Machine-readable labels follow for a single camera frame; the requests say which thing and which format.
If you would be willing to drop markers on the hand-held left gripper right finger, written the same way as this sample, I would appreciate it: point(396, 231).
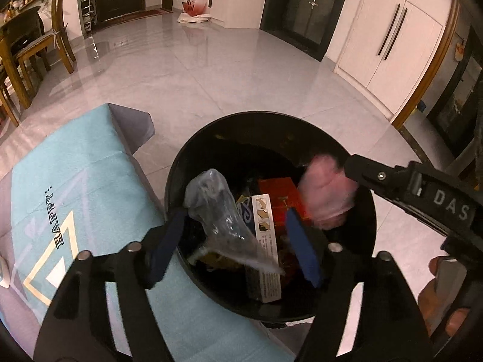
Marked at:
point(303, 252)

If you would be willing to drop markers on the white cloth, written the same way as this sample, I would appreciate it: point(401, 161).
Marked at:
point(194, 19)

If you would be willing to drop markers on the person's right hand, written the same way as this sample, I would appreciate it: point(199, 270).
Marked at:
point(426, 305)

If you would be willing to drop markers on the white closet doors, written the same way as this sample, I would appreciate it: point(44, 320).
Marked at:
point(385, 37)

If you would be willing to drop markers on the black glass door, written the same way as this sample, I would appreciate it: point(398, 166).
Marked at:
point(305, 7)

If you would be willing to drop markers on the wooden dining table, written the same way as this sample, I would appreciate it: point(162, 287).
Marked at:
point(11, 45)

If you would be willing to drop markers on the dark cloth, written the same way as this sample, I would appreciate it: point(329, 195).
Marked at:
point(26, 26)

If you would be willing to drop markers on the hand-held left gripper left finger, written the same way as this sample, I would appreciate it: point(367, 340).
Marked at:
point(166, 249)

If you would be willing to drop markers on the blue grey printed tablecloth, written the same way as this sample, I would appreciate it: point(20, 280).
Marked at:
point(94, 196)

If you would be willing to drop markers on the clear plastic bag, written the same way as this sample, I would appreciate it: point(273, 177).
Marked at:
point(219, 211)

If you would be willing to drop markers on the red cardboard box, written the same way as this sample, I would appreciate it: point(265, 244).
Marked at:
point(281, 196)

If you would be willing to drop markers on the white printed carton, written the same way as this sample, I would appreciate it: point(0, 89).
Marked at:
point(268, 282)

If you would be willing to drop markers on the wooden chair with grey cushion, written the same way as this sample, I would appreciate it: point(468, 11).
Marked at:
point(60, 7)

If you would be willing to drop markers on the blue white packet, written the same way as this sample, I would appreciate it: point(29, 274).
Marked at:
point(247, 211)

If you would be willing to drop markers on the black plastic bucket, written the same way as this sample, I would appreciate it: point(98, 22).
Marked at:
point(264, 139)

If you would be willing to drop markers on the metal shoe rack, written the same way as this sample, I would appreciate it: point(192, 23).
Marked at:
point(87, 11)

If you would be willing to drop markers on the red gift bag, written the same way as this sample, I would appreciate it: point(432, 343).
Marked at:
point(195, 5)

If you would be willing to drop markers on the patterned door mat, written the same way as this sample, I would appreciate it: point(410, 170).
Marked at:
point(143, 15)

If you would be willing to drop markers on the pink plastic bag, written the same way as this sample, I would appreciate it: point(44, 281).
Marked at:
point(326, 192)

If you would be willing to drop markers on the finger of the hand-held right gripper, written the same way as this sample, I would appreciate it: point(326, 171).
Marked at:
point(377, 175)

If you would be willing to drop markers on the hanging wall calendar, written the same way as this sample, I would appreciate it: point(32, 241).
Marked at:
point(459, 47)

